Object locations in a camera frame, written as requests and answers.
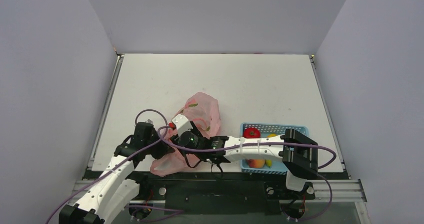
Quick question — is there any pink plastic bag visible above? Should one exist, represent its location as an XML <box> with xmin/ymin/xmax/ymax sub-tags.
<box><xmin>150</xmin><ymin>92</ymin><xmax>221</xmax><ymax>177</ymax></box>

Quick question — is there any red fake fruit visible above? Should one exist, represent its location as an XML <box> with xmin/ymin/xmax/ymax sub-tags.
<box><xmin>242</xmin><ymin>127</ymin><xmax>261</xmax><ymax>139</ymax></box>

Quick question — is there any orange fake fruit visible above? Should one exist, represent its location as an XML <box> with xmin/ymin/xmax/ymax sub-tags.
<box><xmin>246</xmin><ymin>159</ymin><xmax>266</xmax><ymax>169</ymax></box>

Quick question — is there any yellow fake banana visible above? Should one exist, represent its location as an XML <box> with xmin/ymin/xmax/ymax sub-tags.
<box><xmin>264</xmin><ymin>133</ymin><xmax>276</xmax><ymax>168</ymax></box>

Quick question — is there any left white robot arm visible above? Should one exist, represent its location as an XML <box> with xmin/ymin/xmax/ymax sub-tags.
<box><xmin>58</xmin><ymin>122</ymin><xmax>171</xmax><ymax>224</ymax></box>

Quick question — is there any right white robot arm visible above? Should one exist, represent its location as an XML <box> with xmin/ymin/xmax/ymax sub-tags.
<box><xmin>170</xmin><ymin>122</ymin><xmax>318</xmax><ymax>198</ymax></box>

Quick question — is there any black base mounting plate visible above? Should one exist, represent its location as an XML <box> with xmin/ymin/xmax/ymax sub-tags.
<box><xmin>82</xmin><ymin>171</ymin><xmax>349</xmax><ymax>217</ymax></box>

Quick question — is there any blue plastic basket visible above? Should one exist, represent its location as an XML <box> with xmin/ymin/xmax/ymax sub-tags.
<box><xmin>239</xmin><ymin>122</ymin><xmax>309</xmax><ymax>175</ymax></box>

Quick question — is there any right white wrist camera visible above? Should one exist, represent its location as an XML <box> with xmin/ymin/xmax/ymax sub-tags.
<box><xmin>169</xmin><ymin>114</ymin><xmax>194</xmax><ymax>136</ymax></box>

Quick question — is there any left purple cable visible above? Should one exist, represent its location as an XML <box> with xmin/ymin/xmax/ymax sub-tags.
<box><xmin>44</xmin><ymin>109</ymin><xmax>186</xmax><ymax>224</ymax></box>

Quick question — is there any purple cable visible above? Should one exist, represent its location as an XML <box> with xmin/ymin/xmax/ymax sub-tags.
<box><xmin>156</xmin><ymin>126</ymin><xmax>337</xmax><ymax>222</ymax></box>
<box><xmin>44</xmin><ymin>109</ymin><xmax>186</xmax><ymax>224</ymax></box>

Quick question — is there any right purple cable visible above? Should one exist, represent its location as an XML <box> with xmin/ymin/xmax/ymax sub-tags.
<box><xmin>156</xmin><ymin>126</ymin><xmax>337</xmax><ymax>222</ymax></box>

